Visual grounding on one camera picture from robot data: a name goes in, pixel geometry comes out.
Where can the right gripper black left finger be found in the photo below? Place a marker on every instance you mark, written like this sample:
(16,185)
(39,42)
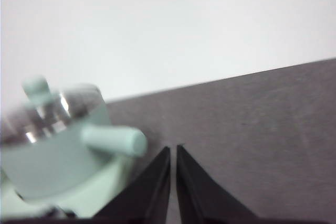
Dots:
(147,192)

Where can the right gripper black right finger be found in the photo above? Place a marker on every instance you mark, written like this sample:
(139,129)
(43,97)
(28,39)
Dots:
(199,192)

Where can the glass lid with green knob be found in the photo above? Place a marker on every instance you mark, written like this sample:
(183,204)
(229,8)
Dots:
(34,87)

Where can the mint green steamer pot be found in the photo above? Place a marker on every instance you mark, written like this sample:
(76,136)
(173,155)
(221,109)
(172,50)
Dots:
(52,161)

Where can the mint green breakfast machine base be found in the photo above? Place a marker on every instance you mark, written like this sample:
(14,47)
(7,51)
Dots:
(86,192)

